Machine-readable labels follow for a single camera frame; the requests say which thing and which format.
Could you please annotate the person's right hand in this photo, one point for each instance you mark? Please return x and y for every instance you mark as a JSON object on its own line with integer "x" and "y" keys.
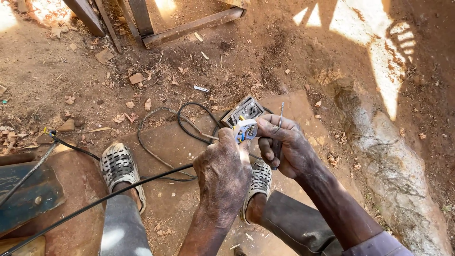
{"x": 293, "y": 153}

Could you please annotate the person's left hand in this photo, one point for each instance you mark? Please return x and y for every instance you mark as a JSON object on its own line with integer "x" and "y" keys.
{"x": 222, "y": 174}

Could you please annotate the white electrical plug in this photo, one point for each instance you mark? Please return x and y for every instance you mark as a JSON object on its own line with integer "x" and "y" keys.
{"x": 245, "y": 128}

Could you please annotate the person's right perforated white shoe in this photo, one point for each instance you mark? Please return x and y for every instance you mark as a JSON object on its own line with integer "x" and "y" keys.
{"x": 261, "y": 179}

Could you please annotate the person's perforated white shoe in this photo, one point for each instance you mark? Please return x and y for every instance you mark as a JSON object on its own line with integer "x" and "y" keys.
{"x": 119, "y": 167}
{"x": 261, "y": 179}

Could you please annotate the grey socket box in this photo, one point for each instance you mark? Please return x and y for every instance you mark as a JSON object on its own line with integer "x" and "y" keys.
{"x": 245, "y": 110}

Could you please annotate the person's right grey trouser leg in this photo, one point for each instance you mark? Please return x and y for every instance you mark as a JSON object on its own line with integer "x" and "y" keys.
{"x": 298, "y": 224}

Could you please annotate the person's grey trouser leg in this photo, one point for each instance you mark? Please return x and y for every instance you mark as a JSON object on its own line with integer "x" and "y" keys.
{"x": 298, "y": 224}
{"x": 122, "y": 227}

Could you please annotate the small white plastic scrap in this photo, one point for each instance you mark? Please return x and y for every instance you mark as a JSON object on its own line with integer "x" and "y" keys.
{"x": 201, "y": 88}

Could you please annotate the person's left perforated white shoe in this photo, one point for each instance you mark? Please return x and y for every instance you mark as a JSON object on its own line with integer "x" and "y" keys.
{"x": 119, "y": 167}

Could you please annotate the person's left grey trouser leg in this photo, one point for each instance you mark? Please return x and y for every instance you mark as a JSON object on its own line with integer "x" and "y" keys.
{"x": 122, "y": 227}

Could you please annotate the brown stone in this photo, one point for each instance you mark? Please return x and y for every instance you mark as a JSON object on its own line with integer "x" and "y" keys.
{"x": 66, "y": 125}

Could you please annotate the flat brick fragment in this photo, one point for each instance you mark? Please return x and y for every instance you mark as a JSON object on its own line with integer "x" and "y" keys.
{"x": 104, "y": 56}

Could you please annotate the wooden block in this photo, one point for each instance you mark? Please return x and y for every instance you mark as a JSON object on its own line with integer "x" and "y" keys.
{"x": 23, "y": 247}

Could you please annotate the wooden frame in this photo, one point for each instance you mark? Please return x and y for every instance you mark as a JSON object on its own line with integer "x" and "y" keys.
{"x": 177, "y": 30}

